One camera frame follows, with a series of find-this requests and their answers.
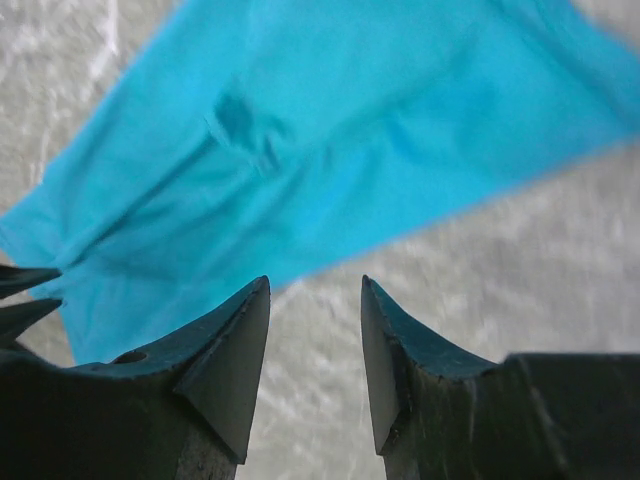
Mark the teal t shirt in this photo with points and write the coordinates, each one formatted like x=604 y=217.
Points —
x=278 y=138

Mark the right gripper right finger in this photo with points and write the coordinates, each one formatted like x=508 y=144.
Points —
x=395 y=344

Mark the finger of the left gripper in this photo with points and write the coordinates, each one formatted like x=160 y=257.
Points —
x=14 y=280
x=15 y=319

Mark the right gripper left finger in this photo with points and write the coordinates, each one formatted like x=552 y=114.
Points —
x=187 y=398

